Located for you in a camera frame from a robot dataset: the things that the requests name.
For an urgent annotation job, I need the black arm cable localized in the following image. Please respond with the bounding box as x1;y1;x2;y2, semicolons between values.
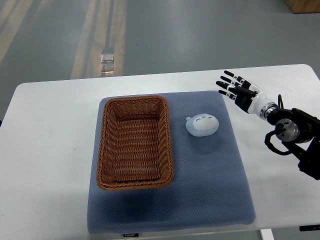
264;129;292;155

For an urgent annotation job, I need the brown wicker basket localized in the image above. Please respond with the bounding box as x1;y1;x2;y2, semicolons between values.
96;95;174;191

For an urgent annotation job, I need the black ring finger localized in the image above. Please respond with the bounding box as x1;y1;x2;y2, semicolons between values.
220;76;241;86

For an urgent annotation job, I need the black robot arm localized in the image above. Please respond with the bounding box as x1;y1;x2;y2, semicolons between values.
216;70;320;180

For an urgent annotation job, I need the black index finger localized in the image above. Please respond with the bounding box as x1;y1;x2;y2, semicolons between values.
218;90;237;100

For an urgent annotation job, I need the black label under table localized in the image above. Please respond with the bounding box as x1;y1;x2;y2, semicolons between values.
299;224;320;232

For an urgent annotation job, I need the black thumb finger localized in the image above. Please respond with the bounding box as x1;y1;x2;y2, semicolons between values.
234;86;258;98

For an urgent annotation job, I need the blue white plush toy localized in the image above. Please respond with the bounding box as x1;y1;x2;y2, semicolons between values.
185;113;220;137

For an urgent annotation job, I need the blue foam mat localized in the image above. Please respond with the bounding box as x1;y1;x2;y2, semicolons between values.
87;91;256;234

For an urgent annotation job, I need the white table leg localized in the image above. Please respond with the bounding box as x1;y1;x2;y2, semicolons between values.
260;228;275;240

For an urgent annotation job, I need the metal floor socket plate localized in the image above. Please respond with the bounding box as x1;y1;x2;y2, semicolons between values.
100;47;115;75

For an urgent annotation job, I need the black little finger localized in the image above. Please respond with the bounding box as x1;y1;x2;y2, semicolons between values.
223;70;245;83

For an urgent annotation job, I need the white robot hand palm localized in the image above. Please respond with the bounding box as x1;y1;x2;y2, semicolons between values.
234;80;277;119

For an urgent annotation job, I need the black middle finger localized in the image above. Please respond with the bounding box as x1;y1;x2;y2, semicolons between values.
216;80;236;92

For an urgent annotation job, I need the wooden box corner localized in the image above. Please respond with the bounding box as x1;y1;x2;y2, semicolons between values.
285;0;320;14

